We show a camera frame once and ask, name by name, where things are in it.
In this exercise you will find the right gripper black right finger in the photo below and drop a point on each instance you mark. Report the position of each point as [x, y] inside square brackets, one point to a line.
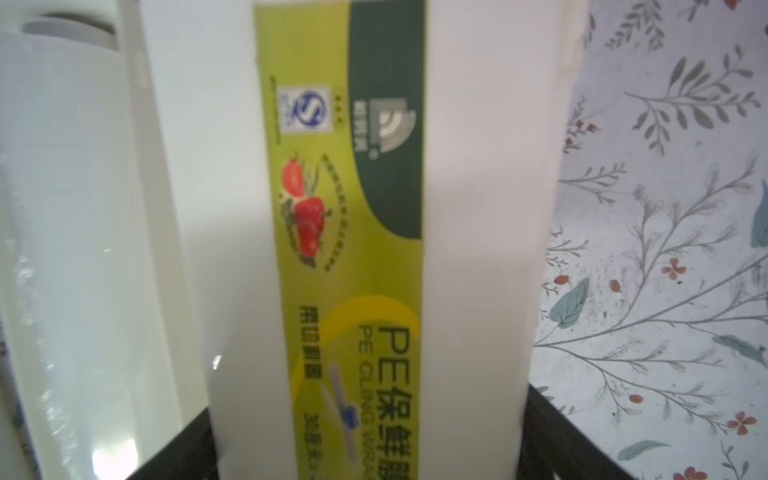
[553, 448]

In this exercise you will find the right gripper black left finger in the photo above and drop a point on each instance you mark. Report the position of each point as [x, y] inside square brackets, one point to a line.
[191, 455]

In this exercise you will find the plastic wrap roll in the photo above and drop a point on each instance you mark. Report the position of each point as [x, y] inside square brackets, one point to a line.
[79, 304]

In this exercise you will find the cream dispenser lid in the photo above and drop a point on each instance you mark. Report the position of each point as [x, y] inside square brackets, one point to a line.
[365, 191]

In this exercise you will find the floral table mat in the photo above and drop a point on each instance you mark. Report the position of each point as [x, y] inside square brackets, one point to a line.
[653, 332]

